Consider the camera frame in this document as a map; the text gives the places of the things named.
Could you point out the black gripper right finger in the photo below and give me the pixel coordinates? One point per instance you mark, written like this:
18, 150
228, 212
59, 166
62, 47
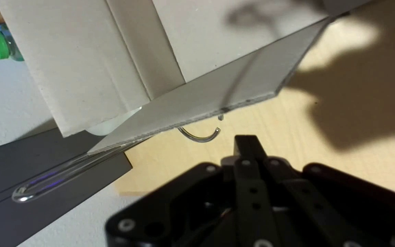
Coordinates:
325, 206

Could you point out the grey cardboard box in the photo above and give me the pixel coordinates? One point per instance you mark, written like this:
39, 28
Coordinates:
79, 63

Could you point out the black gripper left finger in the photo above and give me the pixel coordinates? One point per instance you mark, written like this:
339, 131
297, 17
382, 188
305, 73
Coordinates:
198, 206

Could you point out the grey plastic bin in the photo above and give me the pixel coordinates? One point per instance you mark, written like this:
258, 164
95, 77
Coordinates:
6, 183

